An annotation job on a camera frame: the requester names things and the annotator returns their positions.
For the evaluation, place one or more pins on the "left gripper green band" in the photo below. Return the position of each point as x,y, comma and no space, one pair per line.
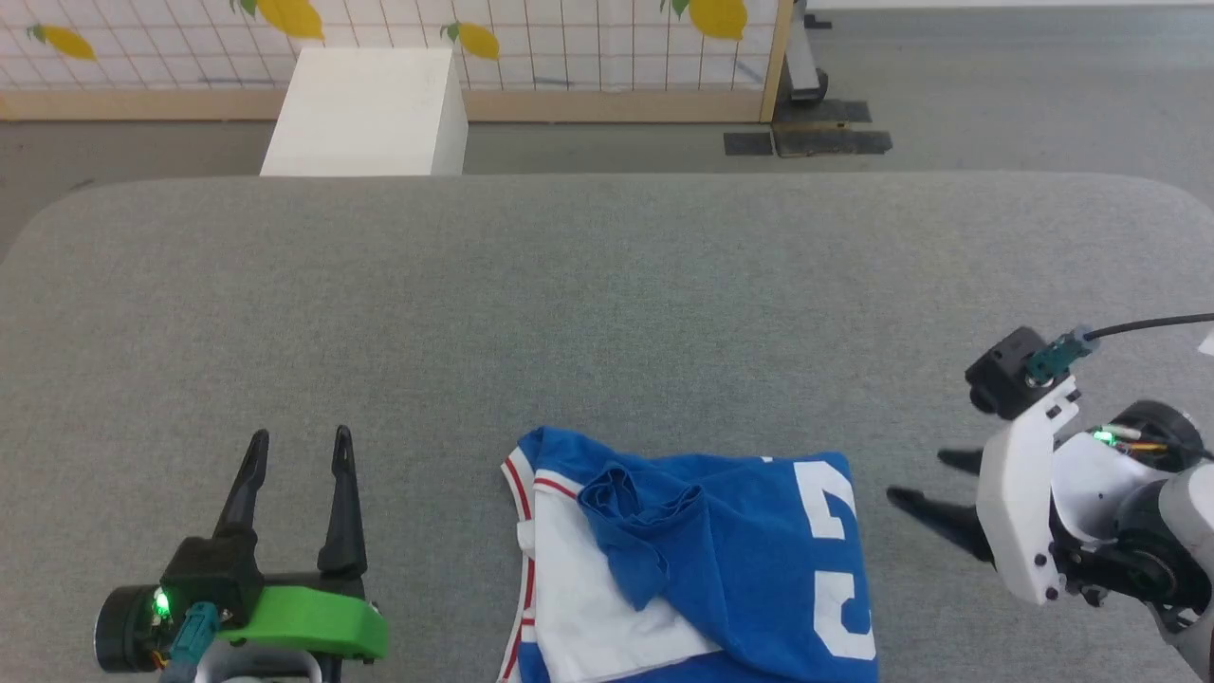
313,621

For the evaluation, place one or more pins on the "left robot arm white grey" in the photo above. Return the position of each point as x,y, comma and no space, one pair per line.
261,666

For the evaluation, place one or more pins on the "blue basketball jersey number 23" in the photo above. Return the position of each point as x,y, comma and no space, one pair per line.
721,569

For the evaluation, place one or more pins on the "grey fabric sofa cushion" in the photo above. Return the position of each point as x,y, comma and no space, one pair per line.
607,313

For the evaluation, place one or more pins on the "lemon print grid partition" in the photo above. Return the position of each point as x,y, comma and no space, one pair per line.
569,47

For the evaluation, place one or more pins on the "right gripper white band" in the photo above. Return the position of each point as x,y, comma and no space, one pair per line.
1020,493

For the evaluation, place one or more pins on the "small black floor mat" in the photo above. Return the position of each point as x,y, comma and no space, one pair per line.
749,143

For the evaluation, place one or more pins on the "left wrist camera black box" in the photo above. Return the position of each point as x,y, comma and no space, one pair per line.
190,588

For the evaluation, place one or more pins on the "large black floor mat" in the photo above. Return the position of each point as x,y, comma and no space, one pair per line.
835,128

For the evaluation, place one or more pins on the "grey stand base with wheel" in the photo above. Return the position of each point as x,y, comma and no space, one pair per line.
804,57

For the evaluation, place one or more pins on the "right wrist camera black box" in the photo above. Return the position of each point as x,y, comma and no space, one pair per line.
1005,375

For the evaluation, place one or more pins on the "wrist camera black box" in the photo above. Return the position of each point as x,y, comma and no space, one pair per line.
1005,375
190,588

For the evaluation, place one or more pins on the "white box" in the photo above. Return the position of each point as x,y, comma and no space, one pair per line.
370,114

